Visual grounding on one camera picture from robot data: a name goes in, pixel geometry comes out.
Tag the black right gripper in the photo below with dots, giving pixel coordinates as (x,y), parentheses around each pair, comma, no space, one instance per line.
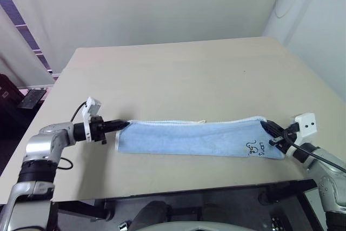
(287,137)

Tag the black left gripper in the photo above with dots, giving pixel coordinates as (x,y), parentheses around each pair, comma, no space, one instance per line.
(98,133)

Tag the light blue towel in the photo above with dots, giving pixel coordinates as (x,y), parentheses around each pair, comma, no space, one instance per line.
(189,140)

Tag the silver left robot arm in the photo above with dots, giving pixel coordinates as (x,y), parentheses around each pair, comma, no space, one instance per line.
(40,144)

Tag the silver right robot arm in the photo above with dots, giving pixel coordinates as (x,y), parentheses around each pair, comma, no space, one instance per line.
(328,171)

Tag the black flat device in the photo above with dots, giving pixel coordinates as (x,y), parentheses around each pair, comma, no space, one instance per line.
(32,99)

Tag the black caster wheel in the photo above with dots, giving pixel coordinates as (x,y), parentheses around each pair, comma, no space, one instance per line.
(109,214)

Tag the dark maroon case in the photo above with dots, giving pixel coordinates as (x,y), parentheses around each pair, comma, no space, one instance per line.
(9,106)

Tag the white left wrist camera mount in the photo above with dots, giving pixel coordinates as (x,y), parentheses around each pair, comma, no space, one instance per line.
(92,106)

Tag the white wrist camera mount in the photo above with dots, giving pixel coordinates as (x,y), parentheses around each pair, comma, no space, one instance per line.
(92,106)
(306,125)

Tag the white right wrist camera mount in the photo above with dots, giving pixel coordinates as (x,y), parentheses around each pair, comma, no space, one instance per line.
(306,125)

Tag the black table frame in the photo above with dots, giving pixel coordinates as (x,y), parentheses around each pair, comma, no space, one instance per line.
(189,195)

